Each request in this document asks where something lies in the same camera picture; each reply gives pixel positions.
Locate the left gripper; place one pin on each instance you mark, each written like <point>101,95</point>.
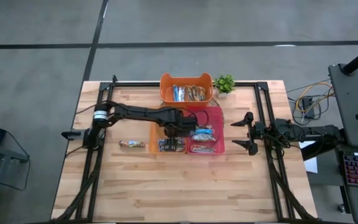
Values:
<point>182,124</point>

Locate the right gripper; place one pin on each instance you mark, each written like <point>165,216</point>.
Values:
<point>258,130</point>

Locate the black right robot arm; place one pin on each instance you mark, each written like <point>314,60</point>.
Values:
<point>306,135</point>

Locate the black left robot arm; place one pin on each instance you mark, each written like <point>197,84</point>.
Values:
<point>135,112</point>

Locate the dark brown granola bar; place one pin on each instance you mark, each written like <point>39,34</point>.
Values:
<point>195,93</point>
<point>188,93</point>
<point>202,93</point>

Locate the translucent orange shallow bin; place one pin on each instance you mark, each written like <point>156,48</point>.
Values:
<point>153,137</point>

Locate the translucent pink shallow bin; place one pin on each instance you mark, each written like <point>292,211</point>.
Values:
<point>216,118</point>

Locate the small green potted plant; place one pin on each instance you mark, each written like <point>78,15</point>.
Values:
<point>225,83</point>

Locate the black power adapter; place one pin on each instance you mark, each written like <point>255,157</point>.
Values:
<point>307,104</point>

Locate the white paper sheet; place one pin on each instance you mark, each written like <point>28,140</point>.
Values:
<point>311,163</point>

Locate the grey side table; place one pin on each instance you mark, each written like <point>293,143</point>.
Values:
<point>2,152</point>

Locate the black aluminium rig frame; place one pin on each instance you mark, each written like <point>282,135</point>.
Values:
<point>135,84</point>

